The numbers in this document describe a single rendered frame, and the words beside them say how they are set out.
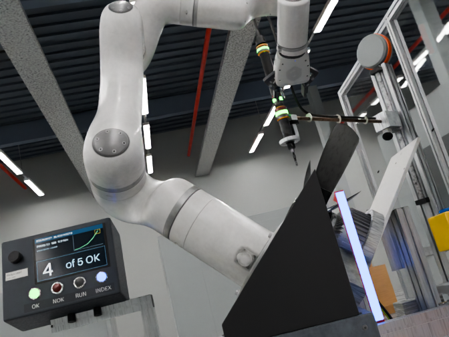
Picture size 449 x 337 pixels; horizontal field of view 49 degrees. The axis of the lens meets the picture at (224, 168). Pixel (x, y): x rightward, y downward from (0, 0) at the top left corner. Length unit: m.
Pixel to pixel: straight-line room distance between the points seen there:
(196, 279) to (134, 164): 6.16
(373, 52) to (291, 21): 1.03
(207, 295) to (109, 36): 6.09
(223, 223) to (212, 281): 6.18
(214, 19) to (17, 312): 0.85
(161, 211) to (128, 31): 0.46
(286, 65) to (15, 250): 0.86
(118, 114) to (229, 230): 0.34
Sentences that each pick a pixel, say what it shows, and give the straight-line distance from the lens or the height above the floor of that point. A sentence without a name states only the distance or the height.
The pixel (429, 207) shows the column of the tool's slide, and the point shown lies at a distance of 2.19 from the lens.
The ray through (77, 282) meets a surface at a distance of 1.17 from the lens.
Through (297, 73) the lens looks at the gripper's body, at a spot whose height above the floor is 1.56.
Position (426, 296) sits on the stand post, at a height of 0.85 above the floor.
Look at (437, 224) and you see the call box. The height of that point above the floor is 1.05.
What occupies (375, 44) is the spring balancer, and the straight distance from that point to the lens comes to 2.34.
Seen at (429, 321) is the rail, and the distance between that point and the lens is 1.31.
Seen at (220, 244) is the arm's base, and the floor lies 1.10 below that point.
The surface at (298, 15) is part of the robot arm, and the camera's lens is 1.35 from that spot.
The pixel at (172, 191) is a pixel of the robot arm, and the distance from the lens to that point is 0.96.
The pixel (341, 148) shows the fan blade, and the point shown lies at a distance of 1.72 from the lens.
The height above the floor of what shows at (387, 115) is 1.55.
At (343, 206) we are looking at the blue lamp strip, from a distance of 1.29.
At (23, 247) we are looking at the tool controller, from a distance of 1.26.
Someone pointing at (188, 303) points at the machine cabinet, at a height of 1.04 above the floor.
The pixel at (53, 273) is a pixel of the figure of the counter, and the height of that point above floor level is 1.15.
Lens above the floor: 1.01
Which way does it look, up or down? 14 degrees up
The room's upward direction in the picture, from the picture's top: 14 degrees counter-clockwise
